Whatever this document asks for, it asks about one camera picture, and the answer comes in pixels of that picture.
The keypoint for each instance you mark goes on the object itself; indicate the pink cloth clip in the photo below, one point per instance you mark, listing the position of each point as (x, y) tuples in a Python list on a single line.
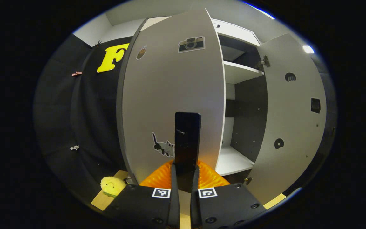
[(76, 73)]

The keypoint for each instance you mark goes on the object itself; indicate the wooden base board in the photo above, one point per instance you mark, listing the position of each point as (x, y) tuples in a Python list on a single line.
[(105, 200)]

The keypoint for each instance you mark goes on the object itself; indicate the small ceiling light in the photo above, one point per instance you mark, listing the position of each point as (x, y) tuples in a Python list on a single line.
[(308, 49)]

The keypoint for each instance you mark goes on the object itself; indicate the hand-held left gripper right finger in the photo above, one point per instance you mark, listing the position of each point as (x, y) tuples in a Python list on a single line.
[(195, 213)]

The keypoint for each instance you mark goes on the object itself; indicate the grey cabinet door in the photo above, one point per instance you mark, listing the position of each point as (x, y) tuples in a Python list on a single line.
[(291, 127), (164, 95)]

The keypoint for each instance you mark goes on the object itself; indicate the yellow plush toy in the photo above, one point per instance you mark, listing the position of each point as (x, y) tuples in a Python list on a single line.
[(111, 185)]

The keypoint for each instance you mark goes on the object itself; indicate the white cabinet shelf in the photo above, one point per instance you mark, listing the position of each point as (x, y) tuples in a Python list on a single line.
[(238, 72), (233, 160)]

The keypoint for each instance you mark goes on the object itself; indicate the metal door hinge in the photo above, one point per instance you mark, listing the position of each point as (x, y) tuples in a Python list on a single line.
[(264, 61), (247, 181)]

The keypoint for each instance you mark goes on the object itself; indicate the black cloth clip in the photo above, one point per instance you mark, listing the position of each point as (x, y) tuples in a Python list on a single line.
[(98, 43)]

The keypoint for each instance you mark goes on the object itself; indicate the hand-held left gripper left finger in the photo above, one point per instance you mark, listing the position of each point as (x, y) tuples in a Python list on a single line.
[(174, 210)]

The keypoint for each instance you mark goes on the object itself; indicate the white cloth clip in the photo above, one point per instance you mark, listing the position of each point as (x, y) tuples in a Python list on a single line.
[(74, 147)]

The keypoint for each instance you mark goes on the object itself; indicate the long ceiling light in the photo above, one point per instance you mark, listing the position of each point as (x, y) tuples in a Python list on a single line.
[(259, 9)]

